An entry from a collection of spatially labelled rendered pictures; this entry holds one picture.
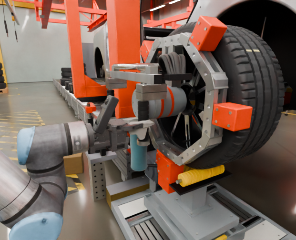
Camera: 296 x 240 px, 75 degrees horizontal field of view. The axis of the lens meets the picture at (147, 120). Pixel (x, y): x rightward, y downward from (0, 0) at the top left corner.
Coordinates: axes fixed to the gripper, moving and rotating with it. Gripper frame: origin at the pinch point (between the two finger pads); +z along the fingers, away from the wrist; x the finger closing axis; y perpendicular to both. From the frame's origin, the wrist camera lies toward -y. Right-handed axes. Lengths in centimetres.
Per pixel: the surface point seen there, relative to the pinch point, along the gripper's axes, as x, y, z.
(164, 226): -19, 70, 21
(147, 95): 2.5, -8.8, -1.4
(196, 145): 3.6, 11.6, 18.8
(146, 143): 2.2, 7.2, -1.6
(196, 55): 0.3, -20.8, 18.8
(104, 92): -256, 25, 57
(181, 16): -729, -227, 564
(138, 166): -25.2, 32.0, 8.4
